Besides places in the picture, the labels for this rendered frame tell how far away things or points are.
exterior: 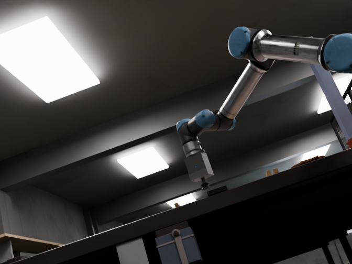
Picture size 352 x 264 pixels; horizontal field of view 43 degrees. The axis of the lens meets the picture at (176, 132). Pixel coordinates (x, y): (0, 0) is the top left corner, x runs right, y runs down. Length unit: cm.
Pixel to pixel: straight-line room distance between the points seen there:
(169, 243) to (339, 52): 85
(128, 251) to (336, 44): 99
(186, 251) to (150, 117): 416
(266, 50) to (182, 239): 73
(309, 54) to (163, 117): 422
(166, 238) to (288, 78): 428
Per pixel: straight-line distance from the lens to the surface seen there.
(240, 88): 186
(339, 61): 143
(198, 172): 186
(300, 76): 570
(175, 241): 160
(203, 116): 183
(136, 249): 166
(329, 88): 401
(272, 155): 913
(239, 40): 167
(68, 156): 586
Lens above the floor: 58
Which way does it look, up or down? 21 degrees up
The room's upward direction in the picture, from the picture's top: 18 degrees counter-clockwise
